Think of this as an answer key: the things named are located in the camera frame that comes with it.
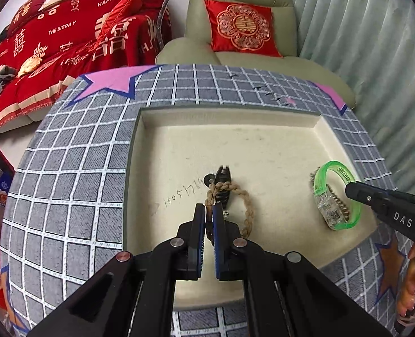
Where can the person's right hand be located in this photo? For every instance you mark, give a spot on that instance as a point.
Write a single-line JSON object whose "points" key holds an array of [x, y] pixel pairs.
{"points": [[407, 288]]}

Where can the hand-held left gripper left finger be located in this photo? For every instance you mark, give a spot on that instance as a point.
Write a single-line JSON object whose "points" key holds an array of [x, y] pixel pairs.
{"points": [[197, 245]]}

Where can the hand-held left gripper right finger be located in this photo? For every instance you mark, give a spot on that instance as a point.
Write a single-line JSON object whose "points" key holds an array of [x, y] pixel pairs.
{"points": [[218, 245]]}

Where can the pink star patch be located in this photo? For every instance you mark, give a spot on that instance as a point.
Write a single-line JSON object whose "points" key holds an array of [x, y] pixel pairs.
{"points": [[334, 96], [112, 80]]}

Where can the pale green curtain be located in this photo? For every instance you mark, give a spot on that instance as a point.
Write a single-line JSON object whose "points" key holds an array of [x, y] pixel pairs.
{"points": [[369, 42]]}

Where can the beige plush item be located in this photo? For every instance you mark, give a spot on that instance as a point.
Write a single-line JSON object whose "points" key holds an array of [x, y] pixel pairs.
{"points": [[30, 66]]}

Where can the red embroidered cushion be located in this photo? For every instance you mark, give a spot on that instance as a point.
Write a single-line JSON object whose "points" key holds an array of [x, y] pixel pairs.
{"points": [[244, 28]]}

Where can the orange star patch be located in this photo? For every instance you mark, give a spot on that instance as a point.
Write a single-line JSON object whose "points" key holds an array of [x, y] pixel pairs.
{"points": [[391, 263]]}

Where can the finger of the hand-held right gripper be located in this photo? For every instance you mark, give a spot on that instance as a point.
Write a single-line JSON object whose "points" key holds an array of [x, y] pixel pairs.
{"points": [[363, 195]]}

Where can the grey tray with cream lining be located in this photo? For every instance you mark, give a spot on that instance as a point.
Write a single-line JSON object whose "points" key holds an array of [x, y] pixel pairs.
{"points": [[263, 147]]}

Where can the plain red cushion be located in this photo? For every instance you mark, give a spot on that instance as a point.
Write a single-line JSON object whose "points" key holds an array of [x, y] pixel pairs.
{"points": [[121, 14]]}

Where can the black hair clip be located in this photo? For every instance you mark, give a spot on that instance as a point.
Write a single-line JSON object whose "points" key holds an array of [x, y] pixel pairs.
{"points": [[223, 175]]}

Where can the red printed sofa blanket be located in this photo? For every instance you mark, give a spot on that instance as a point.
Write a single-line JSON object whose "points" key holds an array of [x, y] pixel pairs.
{"points": [[70, 42]]}

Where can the red lettered cushion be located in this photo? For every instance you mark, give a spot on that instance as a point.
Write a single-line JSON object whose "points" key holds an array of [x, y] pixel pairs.
{"points": [[28, 7]]}

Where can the green armchair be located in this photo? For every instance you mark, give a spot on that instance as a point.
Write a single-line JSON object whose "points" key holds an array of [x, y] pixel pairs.
{"points": [[193, 49]]}

